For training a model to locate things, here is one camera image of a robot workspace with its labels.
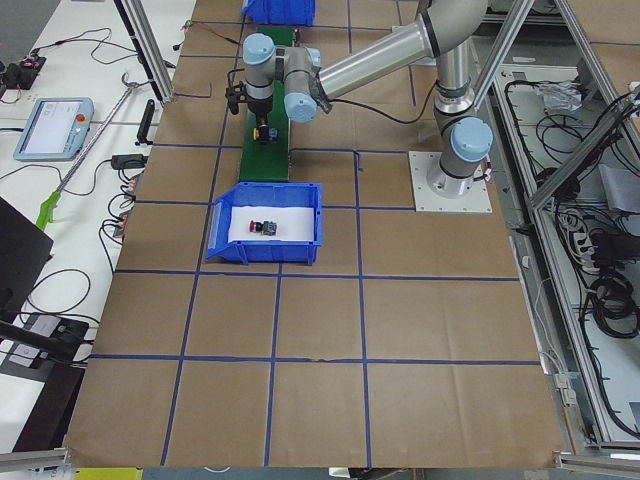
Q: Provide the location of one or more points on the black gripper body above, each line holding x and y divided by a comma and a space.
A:
260, 107

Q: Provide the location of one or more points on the green conveyor belt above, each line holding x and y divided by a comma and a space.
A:
263, 162

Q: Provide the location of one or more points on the blue bin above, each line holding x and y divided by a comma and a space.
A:
271, 195
280, 12

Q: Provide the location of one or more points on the yellow push button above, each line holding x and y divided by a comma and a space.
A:
274, 135

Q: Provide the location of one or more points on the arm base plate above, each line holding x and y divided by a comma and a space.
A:
435, 192

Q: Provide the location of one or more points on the aluminium profile post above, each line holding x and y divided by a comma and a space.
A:
139, 29

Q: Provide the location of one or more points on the blue right bin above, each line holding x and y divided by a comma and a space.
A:
280, 12

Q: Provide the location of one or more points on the red push button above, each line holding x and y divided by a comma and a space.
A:
264, 228

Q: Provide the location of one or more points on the black power adapter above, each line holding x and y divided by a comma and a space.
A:
128, 161

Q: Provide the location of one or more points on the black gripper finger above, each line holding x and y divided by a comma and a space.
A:
261, 133

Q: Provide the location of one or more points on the blue left bin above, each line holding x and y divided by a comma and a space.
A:
271, 195

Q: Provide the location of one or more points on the teach pendant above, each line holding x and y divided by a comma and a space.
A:
56, 129

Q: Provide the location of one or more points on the green handled reach tool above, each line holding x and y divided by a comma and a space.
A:
48, 206

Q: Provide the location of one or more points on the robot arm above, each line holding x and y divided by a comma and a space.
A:
440, 31

